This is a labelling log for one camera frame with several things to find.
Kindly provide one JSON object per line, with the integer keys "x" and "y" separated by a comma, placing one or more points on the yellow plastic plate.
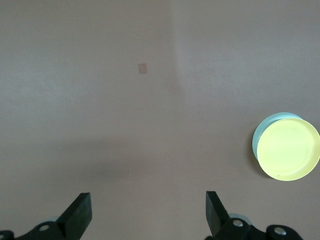
{"x": 288, "y": 150}

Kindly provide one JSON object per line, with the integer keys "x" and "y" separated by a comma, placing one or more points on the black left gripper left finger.
{"x": 75, "y": 217}

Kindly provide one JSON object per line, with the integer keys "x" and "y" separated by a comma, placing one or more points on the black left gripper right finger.
{"x": 220, "y": 225}

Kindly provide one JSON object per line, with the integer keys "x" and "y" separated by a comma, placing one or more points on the brown tape square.
{"x": 142, "y": 68}

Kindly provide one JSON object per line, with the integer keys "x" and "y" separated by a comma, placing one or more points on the pale green plastic plate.
{"x": 262, "y": 125}

